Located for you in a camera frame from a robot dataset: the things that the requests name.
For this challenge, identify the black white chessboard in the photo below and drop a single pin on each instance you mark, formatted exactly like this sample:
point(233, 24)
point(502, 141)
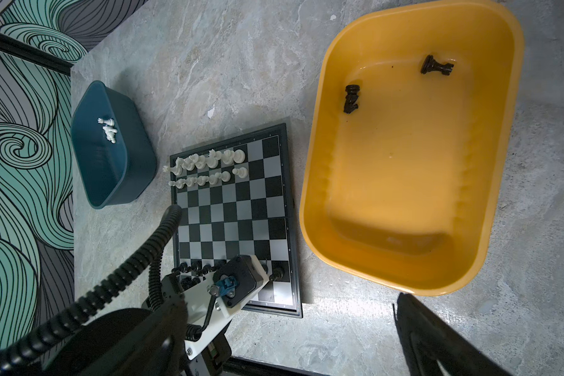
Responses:
point(250, 216)

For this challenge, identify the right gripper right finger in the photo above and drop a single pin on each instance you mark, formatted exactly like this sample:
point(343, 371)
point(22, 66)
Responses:
point(431, 347)

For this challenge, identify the teal plastic bin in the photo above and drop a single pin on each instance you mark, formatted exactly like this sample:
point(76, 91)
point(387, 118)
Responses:
point(112, 174)

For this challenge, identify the white chess pieces group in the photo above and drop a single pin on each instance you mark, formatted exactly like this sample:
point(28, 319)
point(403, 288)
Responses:
point(212, 168)

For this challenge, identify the white pieces in bin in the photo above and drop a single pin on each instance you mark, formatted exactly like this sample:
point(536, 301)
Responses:
point(108, 127)

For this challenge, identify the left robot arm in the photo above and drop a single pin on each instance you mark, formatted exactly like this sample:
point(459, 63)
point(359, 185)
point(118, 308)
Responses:
point(68, 342)

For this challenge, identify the black piece in tray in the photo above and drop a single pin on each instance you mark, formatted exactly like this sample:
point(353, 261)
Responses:
point(431, 65)
point(352, 95)

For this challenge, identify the yellow plastic tray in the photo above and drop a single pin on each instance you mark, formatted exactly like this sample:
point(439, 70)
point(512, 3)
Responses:
point(403, 190)

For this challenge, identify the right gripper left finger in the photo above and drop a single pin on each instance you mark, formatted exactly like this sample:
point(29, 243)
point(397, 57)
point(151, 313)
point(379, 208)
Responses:
point(146, 342)

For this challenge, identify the black chess pieces group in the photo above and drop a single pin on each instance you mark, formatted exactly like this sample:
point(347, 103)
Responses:
point(193, 274)

